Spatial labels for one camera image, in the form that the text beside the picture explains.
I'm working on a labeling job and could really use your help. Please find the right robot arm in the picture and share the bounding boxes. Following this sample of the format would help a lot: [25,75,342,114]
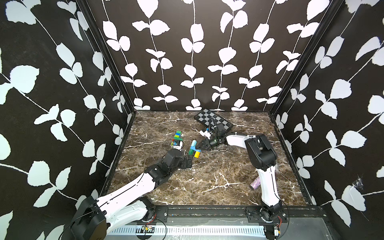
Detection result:
[196,133,283,222]

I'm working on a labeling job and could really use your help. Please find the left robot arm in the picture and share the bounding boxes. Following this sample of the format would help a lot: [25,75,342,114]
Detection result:
[69,149,193,240]

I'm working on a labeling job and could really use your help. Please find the black white checkerboard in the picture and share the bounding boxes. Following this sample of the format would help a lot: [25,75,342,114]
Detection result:
[194,109,234,132]

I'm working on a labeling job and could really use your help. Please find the purple glitter microphone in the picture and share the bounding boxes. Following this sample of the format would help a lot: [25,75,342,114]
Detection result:
[250,177,261,190]

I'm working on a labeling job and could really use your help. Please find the white slotted cable duct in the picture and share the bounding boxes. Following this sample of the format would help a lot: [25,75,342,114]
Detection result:
[109,225,265,238]

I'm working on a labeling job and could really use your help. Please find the black mounting rail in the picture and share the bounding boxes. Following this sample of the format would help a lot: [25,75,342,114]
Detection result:
[145,205,327,225]

